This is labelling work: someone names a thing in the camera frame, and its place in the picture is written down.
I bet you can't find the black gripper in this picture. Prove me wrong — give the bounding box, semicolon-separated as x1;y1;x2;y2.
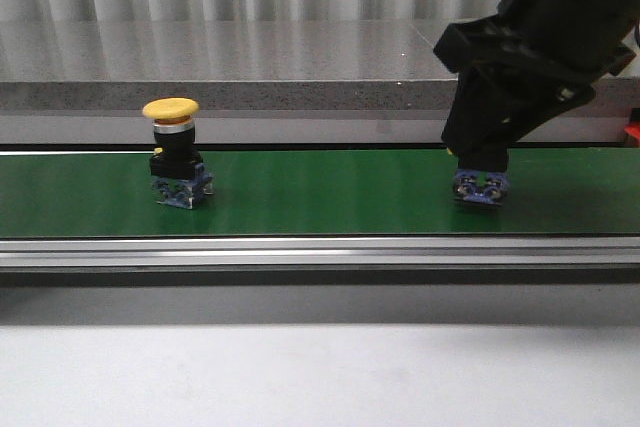
434;11;636;172

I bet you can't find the red mushroom push button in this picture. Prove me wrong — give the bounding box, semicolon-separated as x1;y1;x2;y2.
447;147;510;206

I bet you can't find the yellow mushroom push button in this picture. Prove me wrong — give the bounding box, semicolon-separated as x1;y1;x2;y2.
142;97;213;210

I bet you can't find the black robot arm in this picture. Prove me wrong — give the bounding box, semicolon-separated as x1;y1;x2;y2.
434;0;639;172

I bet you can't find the grey stone slab right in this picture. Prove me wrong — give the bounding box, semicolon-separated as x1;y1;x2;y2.
409;18;639;116

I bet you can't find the grey stone slab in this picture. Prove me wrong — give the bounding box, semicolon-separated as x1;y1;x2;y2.
1;20;456;114
409;18;639;116

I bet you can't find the red plastic tray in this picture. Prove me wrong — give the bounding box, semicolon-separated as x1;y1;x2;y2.
623;122;640;148

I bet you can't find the green conveyor belt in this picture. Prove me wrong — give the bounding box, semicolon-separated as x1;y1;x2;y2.
1;147;639;240

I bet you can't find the grey stone slab left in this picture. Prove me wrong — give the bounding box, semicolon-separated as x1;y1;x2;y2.
1;20;456;114

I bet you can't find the aluminium conveyor side rail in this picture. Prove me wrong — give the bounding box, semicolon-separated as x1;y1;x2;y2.
1;235;639;274

